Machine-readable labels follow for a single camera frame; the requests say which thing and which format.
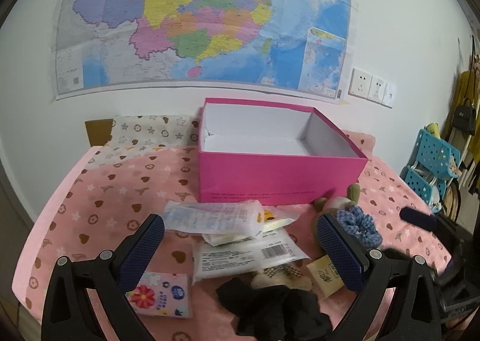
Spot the black scrunchie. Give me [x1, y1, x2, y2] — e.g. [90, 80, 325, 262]
[216, 278, 333, 341]

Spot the blue perforated plastic basket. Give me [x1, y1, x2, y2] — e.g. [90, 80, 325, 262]
[400, 129, 461, 213]

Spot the colourful wall map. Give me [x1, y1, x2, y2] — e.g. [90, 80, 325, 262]
[53, 0, 356, 102]

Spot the white patterned pillow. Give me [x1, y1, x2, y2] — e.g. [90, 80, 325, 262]
[88, 114, 200, 167]

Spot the flower print tissue pack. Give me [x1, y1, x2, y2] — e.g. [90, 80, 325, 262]
[125, 272, 193, 318]

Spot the pink cardboard box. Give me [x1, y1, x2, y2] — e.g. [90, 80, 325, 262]
[198, 98, 368, 205]

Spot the white wall socket panel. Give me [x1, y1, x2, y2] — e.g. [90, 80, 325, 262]
[348, 68, 397, 109]

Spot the clear wet wipes pack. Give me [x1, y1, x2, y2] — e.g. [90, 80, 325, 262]
[161, 200, 264, 237]

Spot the pink patterned bed sheet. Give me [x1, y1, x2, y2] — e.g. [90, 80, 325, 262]
[12, 131, 451, 340]

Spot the black hanging handbag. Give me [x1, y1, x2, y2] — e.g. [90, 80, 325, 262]
[451, 98, 477, 136]

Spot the blue checked scrunchie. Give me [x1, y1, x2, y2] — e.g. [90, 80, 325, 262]
[336, 205, 383, 249]

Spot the yellow hanging garment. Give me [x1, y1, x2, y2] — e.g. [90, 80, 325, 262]
[442, 70, 479, 153]

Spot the white barcode plastic pack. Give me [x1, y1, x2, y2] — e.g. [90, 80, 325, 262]
[192, 228, 309, 283]

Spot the yellow tissue pack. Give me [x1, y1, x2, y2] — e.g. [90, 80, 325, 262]
[307, 255, 344, 298]

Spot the brown wooden headboard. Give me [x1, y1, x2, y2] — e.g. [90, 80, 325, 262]
[85, 118, 113, 147]

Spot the beige plush bear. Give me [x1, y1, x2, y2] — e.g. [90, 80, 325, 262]
[250, 264, 312, 292]

